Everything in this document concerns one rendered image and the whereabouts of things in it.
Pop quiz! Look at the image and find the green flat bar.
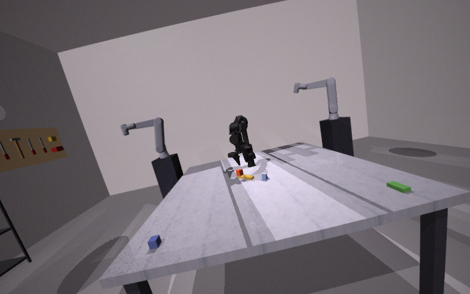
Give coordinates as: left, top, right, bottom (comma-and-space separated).
387, 181, 411, 193

